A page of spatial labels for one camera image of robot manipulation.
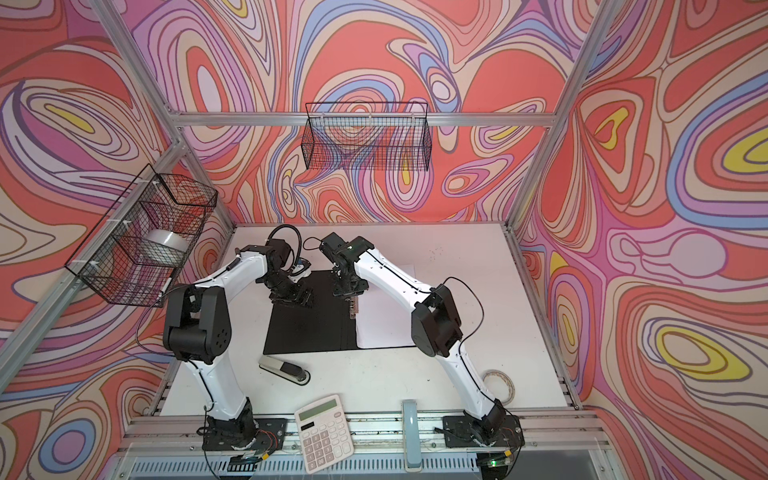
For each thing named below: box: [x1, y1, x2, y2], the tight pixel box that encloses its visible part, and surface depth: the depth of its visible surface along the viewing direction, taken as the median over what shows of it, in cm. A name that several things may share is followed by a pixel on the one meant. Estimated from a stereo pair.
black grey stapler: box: [258, 356, 311, 386], surface depth 83 cm
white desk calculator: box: [294, 394, 355, 474], surface depth 74 cm
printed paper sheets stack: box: [357, 282, 415, 348], surface depth 88 cm
